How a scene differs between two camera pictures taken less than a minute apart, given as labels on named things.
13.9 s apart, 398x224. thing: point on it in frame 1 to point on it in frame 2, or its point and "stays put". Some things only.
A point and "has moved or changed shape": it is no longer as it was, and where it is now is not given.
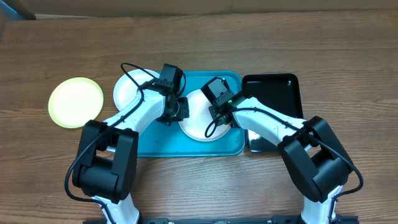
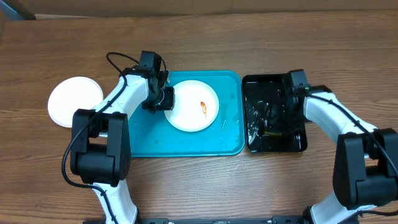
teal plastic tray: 167,140 stays put
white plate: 125,90 has moved or changed shape
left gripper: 185,112 to 169,104
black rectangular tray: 278,91 stays put
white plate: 196,125 to 70,94
